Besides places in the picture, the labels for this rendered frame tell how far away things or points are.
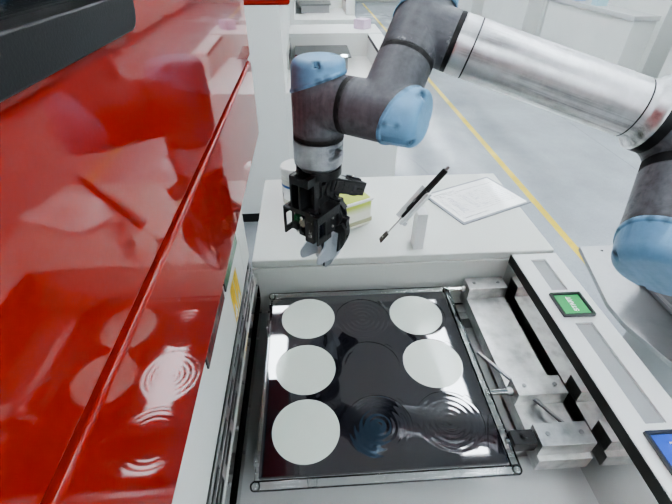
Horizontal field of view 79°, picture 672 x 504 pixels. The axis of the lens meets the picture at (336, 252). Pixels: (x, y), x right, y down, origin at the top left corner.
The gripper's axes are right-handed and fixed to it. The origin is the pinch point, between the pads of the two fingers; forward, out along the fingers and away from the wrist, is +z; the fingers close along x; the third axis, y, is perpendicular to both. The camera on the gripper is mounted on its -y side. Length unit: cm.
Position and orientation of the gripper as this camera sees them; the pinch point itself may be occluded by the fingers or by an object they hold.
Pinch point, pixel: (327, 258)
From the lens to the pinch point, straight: 76.4
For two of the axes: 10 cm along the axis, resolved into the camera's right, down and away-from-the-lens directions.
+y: -5.8, 4.9, -6.5
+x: 8.2, 3.6, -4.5
